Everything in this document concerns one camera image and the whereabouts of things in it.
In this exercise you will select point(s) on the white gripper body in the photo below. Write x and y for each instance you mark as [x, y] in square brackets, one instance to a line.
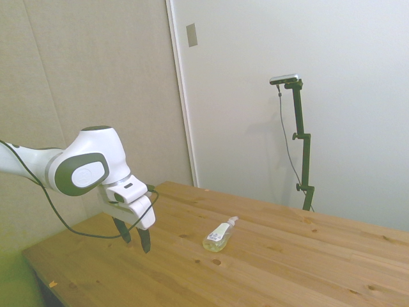
[140, 214]

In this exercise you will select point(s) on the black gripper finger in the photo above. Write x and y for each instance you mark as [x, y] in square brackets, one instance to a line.
[144, 240]
[123, 231]

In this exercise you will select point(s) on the clear sanitizer pump bottle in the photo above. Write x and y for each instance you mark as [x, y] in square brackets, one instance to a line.
[217, 240]

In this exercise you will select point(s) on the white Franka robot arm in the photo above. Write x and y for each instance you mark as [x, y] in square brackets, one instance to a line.
[96, 144]

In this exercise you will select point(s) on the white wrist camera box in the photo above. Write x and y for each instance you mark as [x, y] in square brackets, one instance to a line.
[128, 192]

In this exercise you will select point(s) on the white vertical wall trim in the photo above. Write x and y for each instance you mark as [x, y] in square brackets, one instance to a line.
[183, 96]

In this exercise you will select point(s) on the grey wall plate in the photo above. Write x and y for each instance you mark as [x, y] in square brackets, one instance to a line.
[191, 35]

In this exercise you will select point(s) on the silver exterior camera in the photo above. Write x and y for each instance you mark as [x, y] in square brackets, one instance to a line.
[284, 79]

